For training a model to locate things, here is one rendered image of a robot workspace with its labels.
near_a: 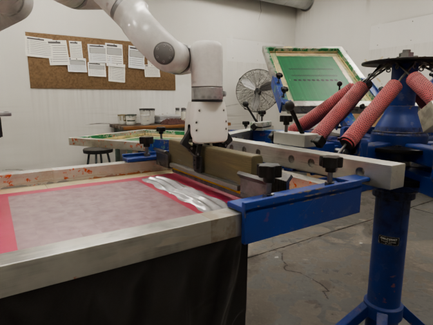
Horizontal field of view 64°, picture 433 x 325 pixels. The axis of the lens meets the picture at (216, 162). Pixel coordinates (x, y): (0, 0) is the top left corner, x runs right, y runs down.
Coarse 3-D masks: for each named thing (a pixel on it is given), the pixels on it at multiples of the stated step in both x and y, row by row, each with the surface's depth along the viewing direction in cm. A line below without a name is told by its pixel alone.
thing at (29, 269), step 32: (160, 224) 50; (192, 224) 50; (224, 224) 53; (0, 256) 40; (32, 256) 40; (64, 256) 41; (96, 256) 43; (128, 256) 45; (160, 256) 48; (0, 288) 38; (32, 288) 39
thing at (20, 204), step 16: (176, 176) 98; (32, 192) 81; (48, 192) 81; (64, 192) 81; (80, 192) 81; (96, 192) 81; (112, 192) 81; (128, 192) 81; (144, 192) 81; (160, 192) 81; (0, 208) 69; (16, 208) 69; (32, 208) 69; (48, 208) 69; (64, 208) 69
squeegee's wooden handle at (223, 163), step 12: (204, 144) 85; (180, 156) 93; (192, 156) 88; (204, 156) 82; (216, 156) 78; (228, 156) 74; (240, 156) 70; (252, 156) 68; (192, 168) 88; (204, 168) 83; (216, 168) 78; (228, 168) 74; (240, 168) 71; (252, 168) 68; (228, 180) 75
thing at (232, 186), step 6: (180, 168) 91; (186, 168) 89; (192, 174) 86; (198, 174) 83; (204, 174) 82; (210, 180) 79; (216, 180) 76; (222, 180) 76; (228, 186) 73; (234, 186) 71
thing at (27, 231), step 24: (216, 192) 81; (24, 216) 64; (48, 216) 64; (72, 216) 64; (96, 216) 64; (120, 216) 64; (144, 216) 64; (168, 216) 64; (0, 240) 53; (24, 240) 53; (48, 240) 53
